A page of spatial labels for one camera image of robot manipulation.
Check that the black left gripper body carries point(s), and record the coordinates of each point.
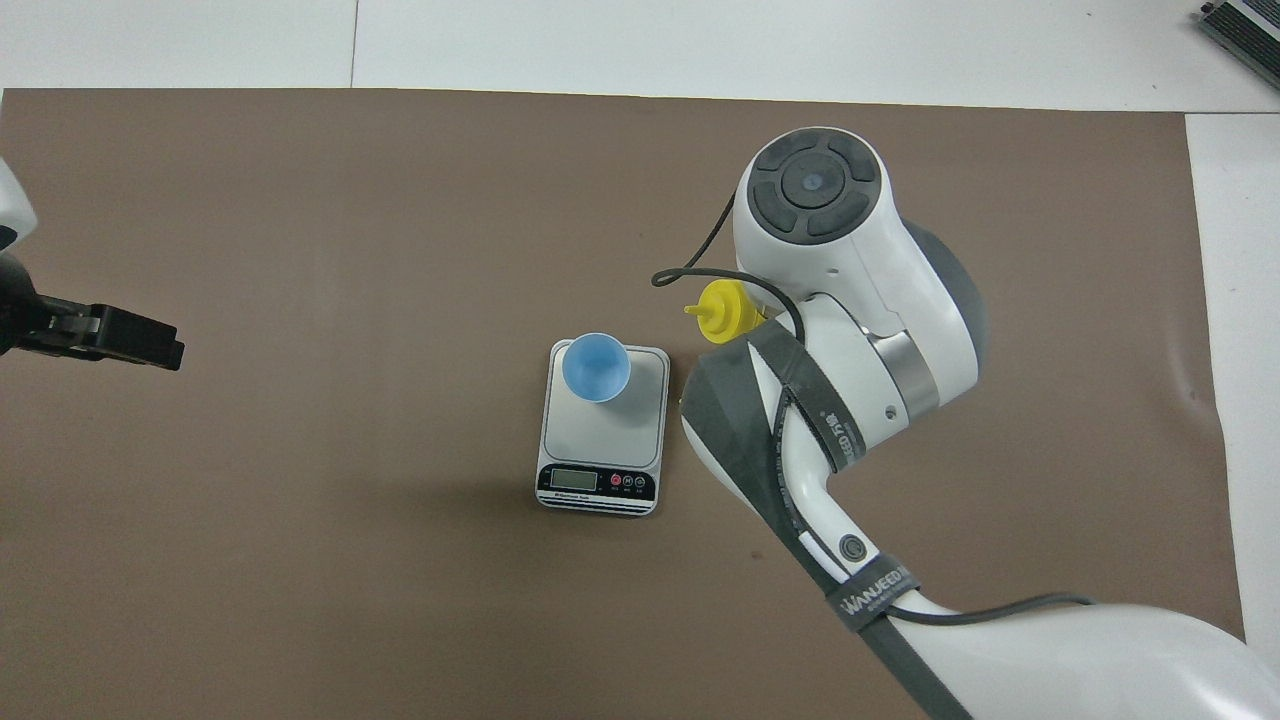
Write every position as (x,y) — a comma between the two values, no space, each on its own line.
(30,315)

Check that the light blue plastic cup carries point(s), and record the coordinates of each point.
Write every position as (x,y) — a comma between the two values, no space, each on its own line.
(596,365)

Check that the yellow squeeze bottle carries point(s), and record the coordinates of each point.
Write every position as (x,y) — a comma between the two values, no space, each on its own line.
(728,310)

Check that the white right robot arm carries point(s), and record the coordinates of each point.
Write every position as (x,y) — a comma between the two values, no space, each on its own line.
(880,300)

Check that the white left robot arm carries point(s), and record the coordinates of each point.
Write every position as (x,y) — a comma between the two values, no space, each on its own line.
(12,205)

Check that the silver digital kitchen scale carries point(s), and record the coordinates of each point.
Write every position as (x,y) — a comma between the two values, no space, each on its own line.
(600,440)

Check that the brown paper table mat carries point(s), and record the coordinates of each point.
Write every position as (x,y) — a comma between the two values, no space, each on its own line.
(350,300)

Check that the grey ribbed device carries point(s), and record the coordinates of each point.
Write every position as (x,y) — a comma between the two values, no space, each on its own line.
(1245,25)

